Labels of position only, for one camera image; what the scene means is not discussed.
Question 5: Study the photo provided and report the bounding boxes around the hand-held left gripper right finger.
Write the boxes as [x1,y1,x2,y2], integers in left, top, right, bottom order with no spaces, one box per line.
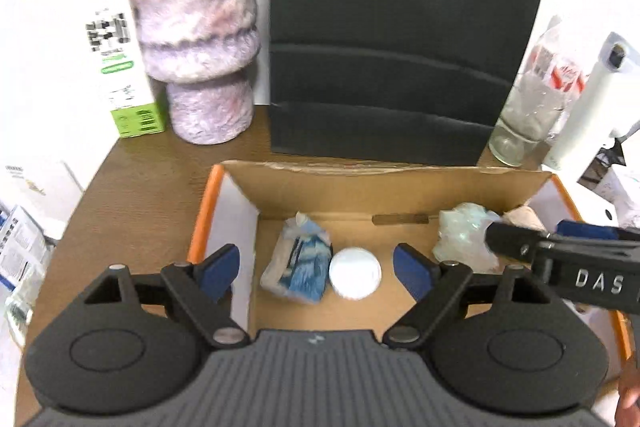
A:
[382,243,556,350]

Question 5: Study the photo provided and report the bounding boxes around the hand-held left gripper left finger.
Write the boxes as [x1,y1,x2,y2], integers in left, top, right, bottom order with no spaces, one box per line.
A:
[82,243,251,350]

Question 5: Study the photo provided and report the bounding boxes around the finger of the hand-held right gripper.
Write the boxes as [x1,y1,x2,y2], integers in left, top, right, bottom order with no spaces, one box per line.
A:
[484,221,551,265]
[556,219,640,242]

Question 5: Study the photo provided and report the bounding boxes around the clear plastic wrap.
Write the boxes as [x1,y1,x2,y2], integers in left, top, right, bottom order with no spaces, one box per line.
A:
[432,202,502,275]

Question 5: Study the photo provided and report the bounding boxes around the white round cap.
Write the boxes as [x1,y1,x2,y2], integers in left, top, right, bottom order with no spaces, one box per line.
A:
[329,247,383,300]

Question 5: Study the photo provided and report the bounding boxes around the orange cardboard box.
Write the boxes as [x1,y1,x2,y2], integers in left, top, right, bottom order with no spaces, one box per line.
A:
[187,159,632,360]

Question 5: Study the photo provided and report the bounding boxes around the wooden desktop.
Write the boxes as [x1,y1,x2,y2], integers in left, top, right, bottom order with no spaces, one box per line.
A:
[12,104,640,427]

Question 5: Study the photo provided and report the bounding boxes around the person's right hand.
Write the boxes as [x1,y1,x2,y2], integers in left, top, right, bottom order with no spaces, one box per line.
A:
[617,349,640,427]

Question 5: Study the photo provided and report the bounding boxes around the beige crumpled cloth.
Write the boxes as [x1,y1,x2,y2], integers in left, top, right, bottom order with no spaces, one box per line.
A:
[500,205,547,234]

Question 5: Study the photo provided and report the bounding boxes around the blue and white packet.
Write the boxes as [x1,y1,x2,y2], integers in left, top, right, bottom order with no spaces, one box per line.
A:
[260,212,334,305]

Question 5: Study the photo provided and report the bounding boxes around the white thermos bottle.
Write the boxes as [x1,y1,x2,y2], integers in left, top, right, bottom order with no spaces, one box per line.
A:
[542,32,640,172]

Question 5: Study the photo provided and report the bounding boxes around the clear glass cup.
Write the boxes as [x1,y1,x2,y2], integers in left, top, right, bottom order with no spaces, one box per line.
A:
[489,74,568,166]

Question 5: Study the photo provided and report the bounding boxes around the clear red label bottle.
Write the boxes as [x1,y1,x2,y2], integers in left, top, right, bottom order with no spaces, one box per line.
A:
[522,14,593,142]

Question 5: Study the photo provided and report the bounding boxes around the green and white carton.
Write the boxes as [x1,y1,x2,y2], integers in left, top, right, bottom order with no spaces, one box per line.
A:
[82,0,168,140]

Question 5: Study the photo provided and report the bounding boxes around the stack of printed booklets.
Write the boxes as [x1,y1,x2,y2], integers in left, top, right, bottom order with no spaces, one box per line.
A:
[0,202,57,350]

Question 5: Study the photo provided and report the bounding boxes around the white cardboard carton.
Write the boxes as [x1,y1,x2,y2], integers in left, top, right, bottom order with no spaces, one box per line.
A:
[0,159,84,240]

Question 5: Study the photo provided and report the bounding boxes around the pink marbled vase with flowers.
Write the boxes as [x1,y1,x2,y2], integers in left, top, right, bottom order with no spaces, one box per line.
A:
[129,0,262,145]

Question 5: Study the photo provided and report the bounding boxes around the black chair back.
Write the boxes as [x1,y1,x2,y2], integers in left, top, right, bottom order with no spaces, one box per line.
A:
[269,0,557,168]

